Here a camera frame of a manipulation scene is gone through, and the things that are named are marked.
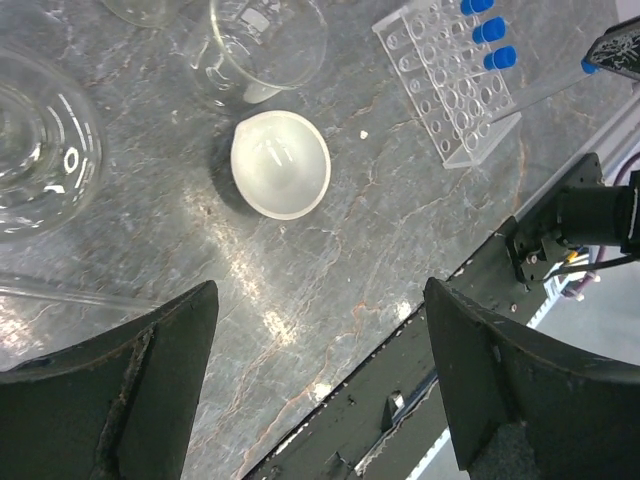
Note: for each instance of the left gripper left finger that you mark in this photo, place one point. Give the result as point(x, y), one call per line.
point(120, 405)

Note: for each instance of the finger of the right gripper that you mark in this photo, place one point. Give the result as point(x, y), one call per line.
point(617, 50)

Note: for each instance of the round glass flask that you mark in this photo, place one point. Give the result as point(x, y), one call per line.
point(52, 146)

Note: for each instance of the small glass beaker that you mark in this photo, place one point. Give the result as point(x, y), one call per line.
point(242, 53)

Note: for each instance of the clear acrylic tube rack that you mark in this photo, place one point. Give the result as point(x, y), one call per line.
point(453, 83)

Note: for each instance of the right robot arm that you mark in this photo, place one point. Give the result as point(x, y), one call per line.
point(577, 209)

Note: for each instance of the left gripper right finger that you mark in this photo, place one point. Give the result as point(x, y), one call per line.
point(522, 405)

